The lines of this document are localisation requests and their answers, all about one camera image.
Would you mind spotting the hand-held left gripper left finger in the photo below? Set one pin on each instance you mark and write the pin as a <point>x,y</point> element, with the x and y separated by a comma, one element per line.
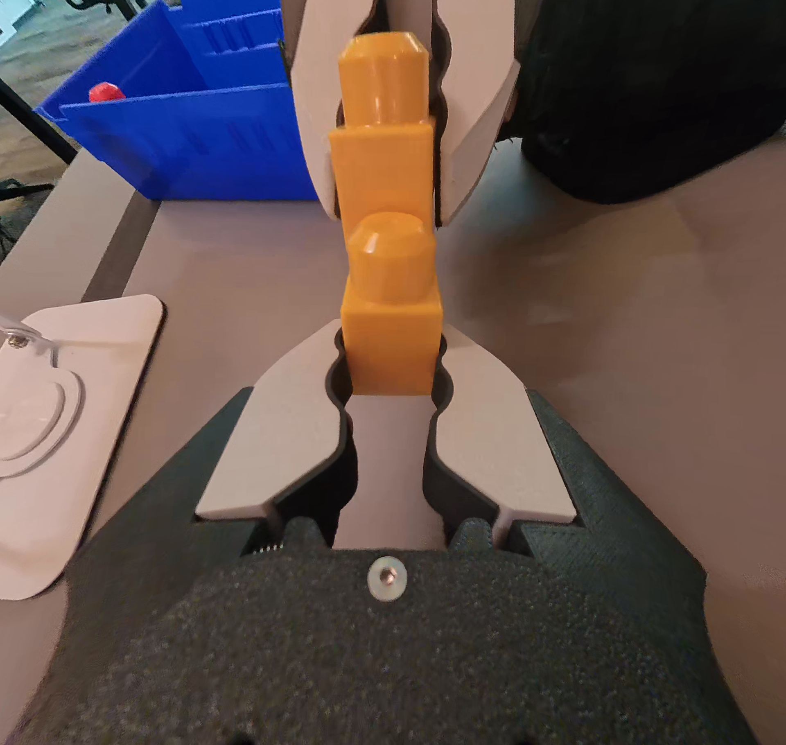
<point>276,438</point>

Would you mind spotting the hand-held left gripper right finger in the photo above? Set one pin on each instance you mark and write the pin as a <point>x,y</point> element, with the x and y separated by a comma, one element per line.
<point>497,444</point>

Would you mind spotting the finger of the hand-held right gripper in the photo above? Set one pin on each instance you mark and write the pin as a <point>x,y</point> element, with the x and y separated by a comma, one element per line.
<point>319,51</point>
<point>479,51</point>

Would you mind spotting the orange one-stud mega block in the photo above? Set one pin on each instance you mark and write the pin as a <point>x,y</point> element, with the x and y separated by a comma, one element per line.
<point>381,161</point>

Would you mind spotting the orange two-stud mega block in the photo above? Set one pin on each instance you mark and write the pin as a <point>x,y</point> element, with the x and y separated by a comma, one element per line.
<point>393,346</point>

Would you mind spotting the blue plastic bin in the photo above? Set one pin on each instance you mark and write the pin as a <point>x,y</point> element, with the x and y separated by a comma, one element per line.
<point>184,137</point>

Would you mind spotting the red one-stud mega block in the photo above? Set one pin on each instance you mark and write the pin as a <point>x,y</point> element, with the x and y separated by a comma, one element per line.
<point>105,92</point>

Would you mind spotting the person's right forearm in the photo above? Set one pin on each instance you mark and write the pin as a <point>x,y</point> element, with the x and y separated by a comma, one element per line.
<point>645,82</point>

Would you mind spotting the white base document stand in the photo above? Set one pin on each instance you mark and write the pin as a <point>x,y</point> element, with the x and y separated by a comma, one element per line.
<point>73,419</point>

